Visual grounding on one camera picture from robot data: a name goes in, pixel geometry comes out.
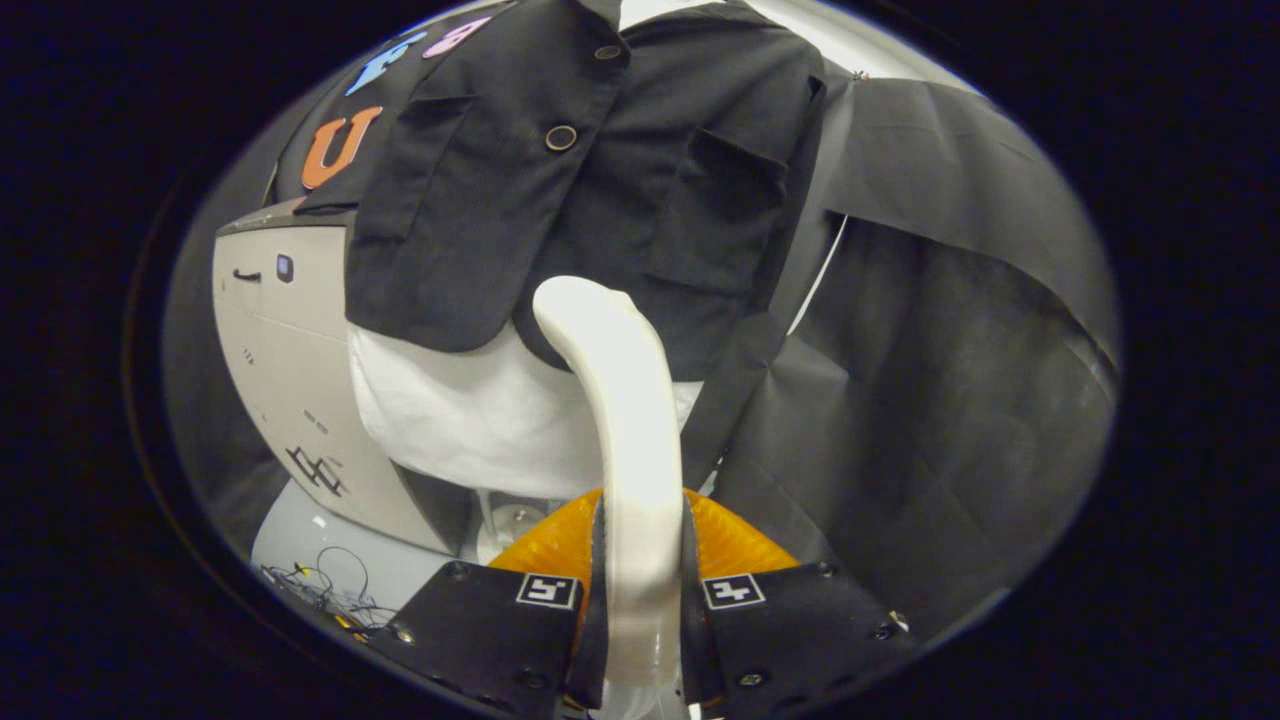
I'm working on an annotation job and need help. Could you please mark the white mannequin stand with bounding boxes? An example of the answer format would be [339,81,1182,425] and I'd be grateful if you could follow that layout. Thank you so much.
[475,490,591,563]

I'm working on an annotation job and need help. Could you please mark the white mannequin torso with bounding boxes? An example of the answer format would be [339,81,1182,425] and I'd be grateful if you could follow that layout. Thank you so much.
[347,325,701,501]

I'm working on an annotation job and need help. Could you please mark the black backdrop cloth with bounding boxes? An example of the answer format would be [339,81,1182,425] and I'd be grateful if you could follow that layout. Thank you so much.
[165,0,1121,641]

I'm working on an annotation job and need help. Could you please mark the black blazer jacket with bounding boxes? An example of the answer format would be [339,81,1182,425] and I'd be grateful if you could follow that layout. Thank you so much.
[345,0,829,383]

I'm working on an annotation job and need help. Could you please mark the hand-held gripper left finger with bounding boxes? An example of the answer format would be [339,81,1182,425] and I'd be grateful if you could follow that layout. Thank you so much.
[365,488,606,716]

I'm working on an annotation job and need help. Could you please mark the tangled thin wires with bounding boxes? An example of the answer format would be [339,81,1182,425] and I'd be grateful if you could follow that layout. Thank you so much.
[260,545,399,629]

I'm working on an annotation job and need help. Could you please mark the white garment steamer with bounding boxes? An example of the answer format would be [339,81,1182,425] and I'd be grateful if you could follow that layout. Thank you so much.
[532,276,691,720]

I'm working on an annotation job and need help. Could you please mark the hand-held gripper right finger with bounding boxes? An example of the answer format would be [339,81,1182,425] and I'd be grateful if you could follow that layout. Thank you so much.
[683,488,916,713]

